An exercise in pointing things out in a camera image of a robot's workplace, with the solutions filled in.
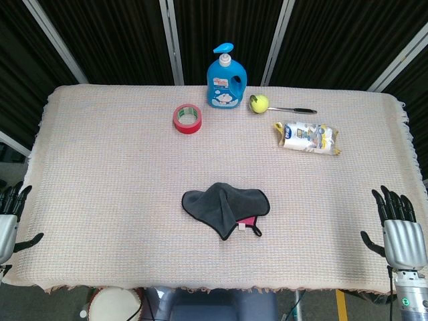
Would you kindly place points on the beige woven tablecloth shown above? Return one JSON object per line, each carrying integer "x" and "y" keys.
{"x": 100, "y": 184}

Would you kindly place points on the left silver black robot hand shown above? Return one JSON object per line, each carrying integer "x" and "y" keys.
{"x": 8, "y": 237}

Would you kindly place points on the dark grey cloth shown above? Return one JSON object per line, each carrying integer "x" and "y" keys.
{"x": 214, "y": 207}

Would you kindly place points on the grey metal frame post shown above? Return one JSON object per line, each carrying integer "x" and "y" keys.
{"x": 13, "y": 142}
{"x": 277, "y": 40}
{"x": 172, "y": 43}
{"x": 57, "y": 36}
{"x": 398, "y": 60}

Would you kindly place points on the blue detergent pump bottle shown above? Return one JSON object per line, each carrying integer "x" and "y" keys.
{"x": 224, "y": 87}

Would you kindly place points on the metal table leg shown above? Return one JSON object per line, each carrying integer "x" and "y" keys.
{"x": 298, "y": 307}

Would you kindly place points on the yellow tennis ball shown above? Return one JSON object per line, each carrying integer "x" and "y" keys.
{"x": 261, "y": 104}

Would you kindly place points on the red tape roll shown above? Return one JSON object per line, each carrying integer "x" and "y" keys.
{"x": 187, "y": 128}

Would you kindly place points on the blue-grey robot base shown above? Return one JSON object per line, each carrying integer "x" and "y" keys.
{"x": 217, "y": 307}

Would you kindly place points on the plastic pack of white rolls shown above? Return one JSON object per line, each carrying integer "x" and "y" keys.
{"x": 307, "y": 137}

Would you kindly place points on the white round stool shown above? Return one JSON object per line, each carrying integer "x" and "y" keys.
{"x": 113, "y": 306}

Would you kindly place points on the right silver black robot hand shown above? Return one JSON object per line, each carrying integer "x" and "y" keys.
{"x": 404, "y": 240}

